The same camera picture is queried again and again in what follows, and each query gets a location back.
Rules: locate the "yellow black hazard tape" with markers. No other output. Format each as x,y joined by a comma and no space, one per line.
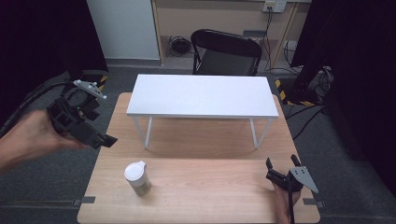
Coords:
103,82
281,91

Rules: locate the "black curtain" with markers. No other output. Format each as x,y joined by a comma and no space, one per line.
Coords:
358,77

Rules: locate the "black folding chair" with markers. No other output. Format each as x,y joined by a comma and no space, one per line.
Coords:
225,53

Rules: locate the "white metal shelf stand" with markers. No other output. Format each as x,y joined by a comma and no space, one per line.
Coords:
202,95

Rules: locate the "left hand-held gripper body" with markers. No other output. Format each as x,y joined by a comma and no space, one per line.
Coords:
73,115

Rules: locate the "person's right hand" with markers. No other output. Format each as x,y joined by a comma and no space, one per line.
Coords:
281,205

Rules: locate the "person's left hand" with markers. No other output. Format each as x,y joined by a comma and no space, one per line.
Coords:
40,133

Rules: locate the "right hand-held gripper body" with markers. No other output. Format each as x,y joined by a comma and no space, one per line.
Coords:
299,179

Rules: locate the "wooden frame post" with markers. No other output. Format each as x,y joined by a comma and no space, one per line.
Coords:
157,31

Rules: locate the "white panel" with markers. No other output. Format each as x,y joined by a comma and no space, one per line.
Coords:
124,28

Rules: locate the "black table clamp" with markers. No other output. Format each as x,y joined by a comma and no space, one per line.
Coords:
84,200
313,202

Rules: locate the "white wall outlet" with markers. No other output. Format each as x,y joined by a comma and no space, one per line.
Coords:
274,5

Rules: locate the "white lidded jar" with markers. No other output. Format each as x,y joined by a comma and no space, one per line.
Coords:
137,177

